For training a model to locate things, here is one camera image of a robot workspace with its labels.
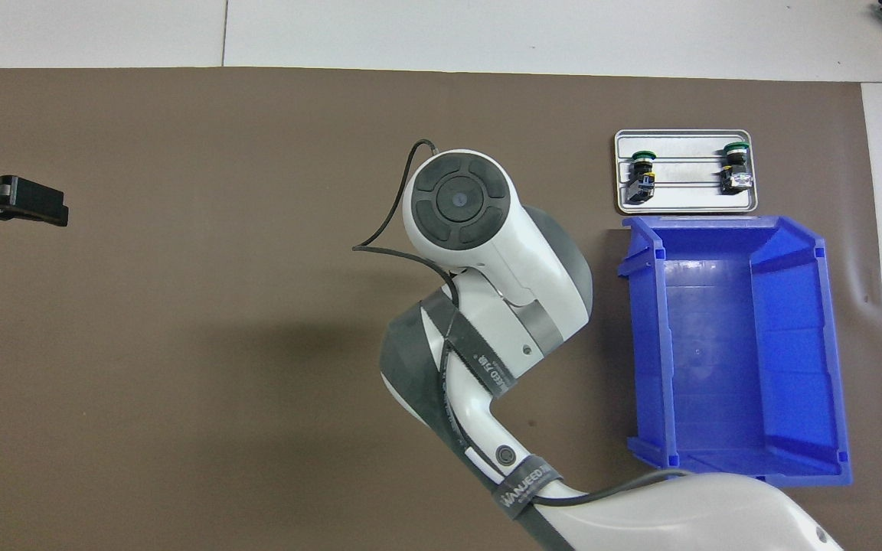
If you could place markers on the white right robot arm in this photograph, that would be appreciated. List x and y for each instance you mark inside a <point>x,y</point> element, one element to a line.
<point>510,252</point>

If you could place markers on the brown table mat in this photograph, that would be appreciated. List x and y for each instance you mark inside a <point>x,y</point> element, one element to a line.
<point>181,344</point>

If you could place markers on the silver metal tray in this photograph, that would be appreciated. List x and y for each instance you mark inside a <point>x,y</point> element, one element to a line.
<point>686,172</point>

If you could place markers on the blue plastic storage bin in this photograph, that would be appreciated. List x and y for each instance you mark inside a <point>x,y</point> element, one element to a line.
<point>717,367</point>

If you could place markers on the green push button switch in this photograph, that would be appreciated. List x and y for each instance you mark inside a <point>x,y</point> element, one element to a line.
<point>642,177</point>
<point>736,172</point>

